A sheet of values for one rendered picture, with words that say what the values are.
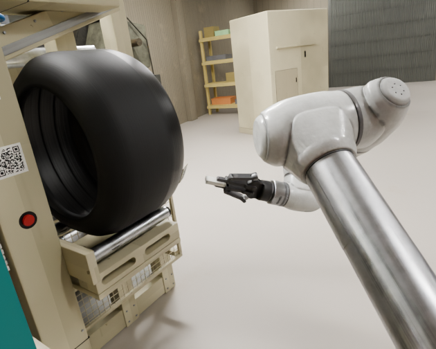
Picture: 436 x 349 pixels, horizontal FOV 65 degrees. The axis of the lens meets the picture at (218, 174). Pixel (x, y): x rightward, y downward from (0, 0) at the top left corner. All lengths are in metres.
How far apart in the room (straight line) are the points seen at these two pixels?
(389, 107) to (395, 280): 0.34
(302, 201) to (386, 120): 0.58
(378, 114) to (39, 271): 0.92
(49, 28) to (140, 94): 0.62
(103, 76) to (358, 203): 0.70
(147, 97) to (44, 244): 0.49
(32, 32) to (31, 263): 0.83
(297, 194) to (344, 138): 0.60
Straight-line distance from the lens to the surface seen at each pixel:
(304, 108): 0.69
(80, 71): 0.98
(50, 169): 1.41
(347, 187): 0.61
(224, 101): 9.12
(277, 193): 1.21
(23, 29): 1.47
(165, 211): 1.22
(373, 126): 0.75
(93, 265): 1.02
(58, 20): 1.55
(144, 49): 5.88
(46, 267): 1.08
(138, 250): 1.13
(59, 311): 1.15
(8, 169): 0.98
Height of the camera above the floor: 1.40
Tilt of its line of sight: 19 degrees down
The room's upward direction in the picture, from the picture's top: 7 degrees counter-clockwise
